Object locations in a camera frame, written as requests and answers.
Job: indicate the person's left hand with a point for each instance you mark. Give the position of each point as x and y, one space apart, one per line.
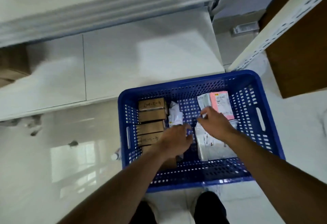
176 142

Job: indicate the person's right hand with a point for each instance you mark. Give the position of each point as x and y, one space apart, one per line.
219 124

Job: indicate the small pink packet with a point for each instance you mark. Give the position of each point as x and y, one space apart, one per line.
222 103

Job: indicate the white mailer bag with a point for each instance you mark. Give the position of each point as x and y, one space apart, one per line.
212 151

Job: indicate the light blue mailer bag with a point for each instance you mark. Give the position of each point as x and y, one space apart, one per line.
203 101

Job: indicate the blue plastic basket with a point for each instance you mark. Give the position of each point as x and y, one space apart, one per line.
268 129

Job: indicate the person's right forearm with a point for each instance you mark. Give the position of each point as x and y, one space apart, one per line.
281 180

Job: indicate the person's left forearm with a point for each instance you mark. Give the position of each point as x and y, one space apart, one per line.
117 193

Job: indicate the person's right leg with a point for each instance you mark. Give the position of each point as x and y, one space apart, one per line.
209 208

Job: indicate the person's leg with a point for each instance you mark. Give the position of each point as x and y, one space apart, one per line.
145 213
209 208

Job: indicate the person's left leg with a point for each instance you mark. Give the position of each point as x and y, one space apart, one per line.
145 213

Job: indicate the white metal shelf rack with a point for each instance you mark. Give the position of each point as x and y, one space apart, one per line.
127 52

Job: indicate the small clear bottle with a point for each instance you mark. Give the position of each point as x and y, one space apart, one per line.
115 155

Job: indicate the brown cardboard carton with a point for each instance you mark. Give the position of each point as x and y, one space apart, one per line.
12 62

